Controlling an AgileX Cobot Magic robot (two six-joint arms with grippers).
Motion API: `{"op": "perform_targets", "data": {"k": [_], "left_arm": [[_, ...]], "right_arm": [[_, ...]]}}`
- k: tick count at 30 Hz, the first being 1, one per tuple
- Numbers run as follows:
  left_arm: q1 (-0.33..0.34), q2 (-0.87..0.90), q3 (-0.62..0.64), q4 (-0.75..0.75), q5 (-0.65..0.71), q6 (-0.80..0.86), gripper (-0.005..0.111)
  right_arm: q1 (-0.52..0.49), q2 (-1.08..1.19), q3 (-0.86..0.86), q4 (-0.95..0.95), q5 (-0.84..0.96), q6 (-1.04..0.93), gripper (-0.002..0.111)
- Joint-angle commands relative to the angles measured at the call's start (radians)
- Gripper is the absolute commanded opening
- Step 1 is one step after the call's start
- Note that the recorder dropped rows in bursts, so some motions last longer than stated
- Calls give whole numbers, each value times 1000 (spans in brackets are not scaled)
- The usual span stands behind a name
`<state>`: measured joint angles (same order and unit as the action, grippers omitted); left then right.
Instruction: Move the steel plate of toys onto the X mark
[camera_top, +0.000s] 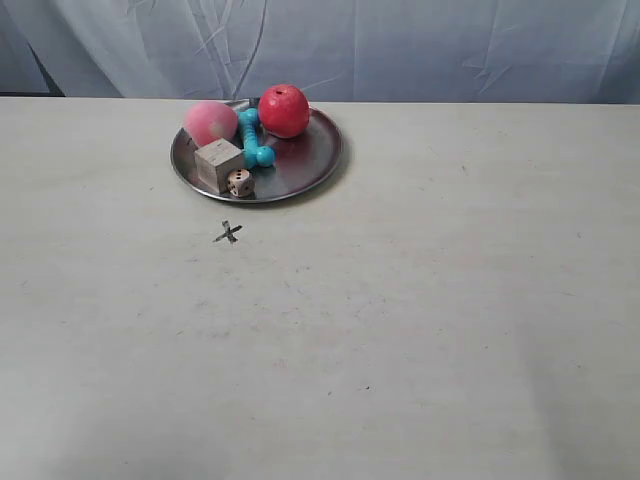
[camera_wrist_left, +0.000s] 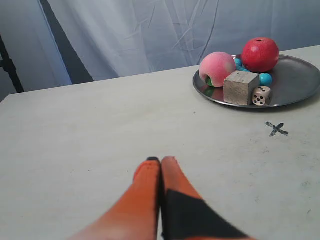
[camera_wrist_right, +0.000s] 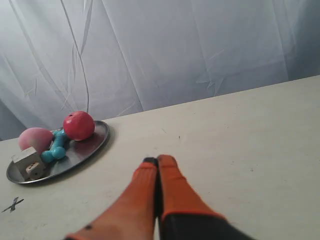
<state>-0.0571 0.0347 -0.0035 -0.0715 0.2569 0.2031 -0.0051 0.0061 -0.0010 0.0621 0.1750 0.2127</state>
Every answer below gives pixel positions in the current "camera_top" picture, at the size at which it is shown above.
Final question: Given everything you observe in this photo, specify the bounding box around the pink peach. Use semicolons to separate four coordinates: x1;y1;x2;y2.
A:
183;100;238;147

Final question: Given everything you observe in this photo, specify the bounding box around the red apple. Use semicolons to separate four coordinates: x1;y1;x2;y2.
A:
258;84;310;139

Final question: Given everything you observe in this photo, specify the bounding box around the wooden cube block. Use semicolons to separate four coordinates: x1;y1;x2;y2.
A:
194;139;244;194

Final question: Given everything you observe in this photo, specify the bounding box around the black cross table mark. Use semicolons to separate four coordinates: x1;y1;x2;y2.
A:
213;220;243;245

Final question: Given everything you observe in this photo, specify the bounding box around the small wooden die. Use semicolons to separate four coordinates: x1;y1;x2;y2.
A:
227;169;255;198

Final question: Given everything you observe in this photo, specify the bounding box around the white fabric backdrop curtain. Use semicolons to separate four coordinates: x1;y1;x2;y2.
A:
1;1;639;104

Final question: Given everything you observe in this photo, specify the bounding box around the round metal plate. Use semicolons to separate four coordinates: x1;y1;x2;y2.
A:
170;108;346;204

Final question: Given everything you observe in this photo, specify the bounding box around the teal bone toy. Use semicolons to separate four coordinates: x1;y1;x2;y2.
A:
238;108;276;170

